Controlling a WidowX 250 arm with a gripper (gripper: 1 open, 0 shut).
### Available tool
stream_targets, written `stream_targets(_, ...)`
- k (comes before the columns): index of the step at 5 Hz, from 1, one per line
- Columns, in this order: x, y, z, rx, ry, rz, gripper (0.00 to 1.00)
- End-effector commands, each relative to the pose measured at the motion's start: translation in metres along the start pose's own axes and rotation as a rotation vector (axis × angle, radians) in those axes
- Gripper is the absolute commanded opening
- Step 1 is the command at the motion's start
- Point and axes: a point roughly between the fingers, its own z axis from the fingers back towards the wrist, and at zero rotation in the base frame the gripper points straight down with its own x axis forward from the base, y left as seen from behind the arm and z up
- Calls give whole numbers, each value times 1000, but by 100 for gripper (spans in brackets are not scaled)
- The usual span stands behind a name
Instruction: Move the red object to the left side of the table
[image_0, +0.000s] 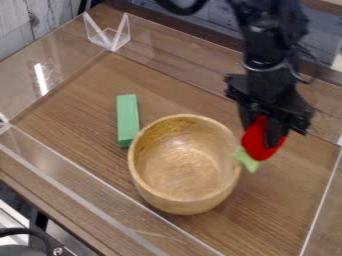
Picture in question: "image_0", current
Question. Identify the clear acrylic corner bracket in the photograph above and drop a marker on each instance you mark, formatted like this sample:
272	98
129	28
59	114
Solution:
109	38

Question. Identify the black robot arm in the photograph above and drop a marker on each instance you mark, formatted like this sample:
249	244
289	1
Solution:
273	26

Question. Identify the clear acrylic table enclosure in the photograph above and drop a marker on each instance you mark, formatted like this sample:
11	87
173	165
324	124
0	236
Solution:
62	161

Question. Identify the light wooden bowl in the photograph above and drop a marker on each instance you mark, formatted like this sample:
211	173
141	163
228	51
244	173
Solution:
182	165

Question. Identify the black metal bracket with screw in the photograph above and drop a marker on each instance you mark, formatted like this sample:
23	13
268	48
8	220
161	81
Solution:
42	240

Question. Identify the red plush strawberry toy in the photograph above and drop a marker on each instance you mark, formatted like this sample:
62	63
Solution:
253	151

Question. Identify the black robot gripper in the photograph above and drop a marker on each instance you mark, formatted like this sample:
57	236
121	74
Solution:
268	93

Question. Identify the green rectangular block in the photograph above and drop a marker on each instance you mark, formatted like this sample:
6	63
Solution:
127	118

